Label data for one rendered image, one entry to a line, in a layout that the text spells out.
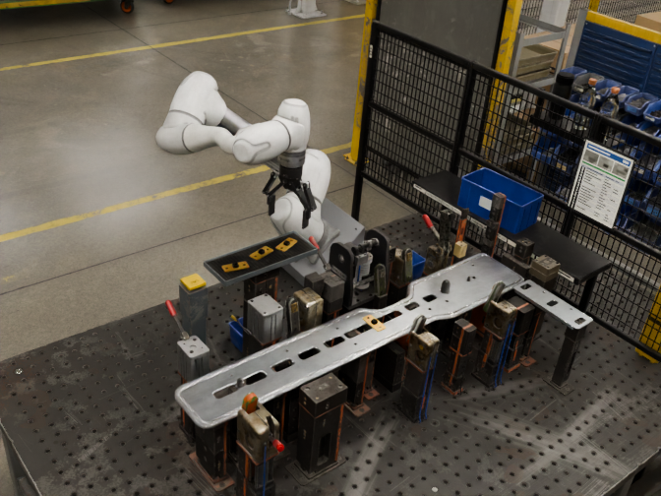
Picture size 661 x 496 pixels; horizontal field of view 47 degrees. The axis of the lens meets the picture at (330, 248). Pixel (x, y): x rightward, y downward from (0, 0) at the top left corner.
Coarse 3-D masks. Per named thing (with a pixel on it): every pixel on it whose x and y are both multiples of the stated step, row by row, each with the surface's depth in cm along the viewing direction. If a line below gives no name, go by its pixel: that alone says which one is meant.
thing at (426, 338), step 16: (416, 336) 241; (432, 336) 241; (416, 352) 244; (432, 352) 241; (416, 368) 246; (432, 368) 246; (416, 384) 249; (400, 400) 258; (416, 400) 251; (416, 416) 256
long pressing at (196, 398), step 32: (480, 256) 292; (416, 288) 270; (480, 288) 273; (512, 288) 277; (352, 320) 252; (256, 352) 234; (288, 352) 236; (320, 352) 237; (352, 352) 238; (192, 384) 220; (224, 384) 222; (256, 384) 223; (288, 384) 224; (192, 416) 210; (224, 416) 211
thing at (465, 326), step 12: (456, 324) 257; (468, 324) 257; (456, 336) 259; (468, 336) 254; (456, 348) 260; (468, 348) 258; (456, 360) 263; (456, 372) 265; (444, 384) 271; (456, 384) 267
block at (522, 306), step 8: (512, 304) 270; (520, 304) 271; (528, 304) 271; (520, 312) 267; (528, 312) 268; (520, 320) 268; (528, 320) 271; (520, 328) 270; (528, 328) 274; (512, 336) 275; (520, 336) 275; (512, 344) 276; (520, 344) 279; (512, 352) 277; (520, 352) 281; (512, 360) 280; (504, 368) 282; (512, 368) 282
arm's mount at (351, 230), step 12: (324, 204) 325; (324, 216) 322; (336, 216) 318; (348, 216) 315; (348, 228) 312; (360, 228) 308; (336, 240) 312; (348, 240) 309; (360, 240) 310; (324, 252) 313; (288, 264) 322; (300, 264) 318; (300, 276) 317
